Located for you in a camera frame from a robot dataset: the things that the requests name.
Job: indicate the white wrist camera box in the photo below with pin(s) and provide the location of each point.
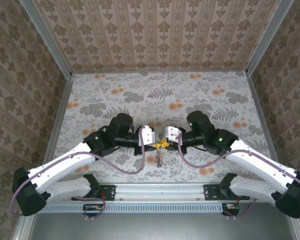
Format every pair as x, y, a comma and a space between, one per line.
147, 135
172, 133

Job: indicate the floral patterned table cover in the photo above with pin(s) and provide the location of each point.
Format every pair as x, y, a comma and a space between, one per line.
165, 85

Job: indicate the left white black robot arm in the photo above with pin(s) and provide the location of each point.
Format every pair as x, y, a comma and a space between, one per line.
62, 162

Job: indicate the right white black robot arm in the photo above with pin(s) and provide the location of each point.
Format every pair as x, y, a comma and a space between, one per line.
260, 162

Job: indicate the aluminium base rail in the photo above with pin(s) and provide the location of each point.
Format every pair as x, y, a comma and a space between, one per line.
160, 191

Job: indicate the aluminium table side rail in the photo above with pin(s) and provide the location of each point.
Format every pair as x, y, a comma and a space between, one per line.
258, 105
62, 105

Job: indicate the silver metal panel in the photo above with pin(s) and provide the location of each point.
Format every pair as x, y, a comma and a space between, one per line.
160, 227

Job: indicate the brown keyring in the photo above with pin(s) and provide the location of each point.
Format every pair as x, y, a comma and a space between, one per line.
160, 157

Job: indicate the aluminium frame post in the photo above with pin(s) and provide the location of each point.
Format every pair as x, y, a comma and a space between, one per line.
270, 37
46, 40

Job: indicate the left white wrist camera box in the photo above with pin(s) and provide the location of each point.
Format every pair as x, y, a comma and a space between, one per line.
147, 135

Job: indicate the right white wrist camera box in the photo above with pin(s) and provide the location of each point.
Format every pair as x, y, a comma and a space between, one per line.
172, 133

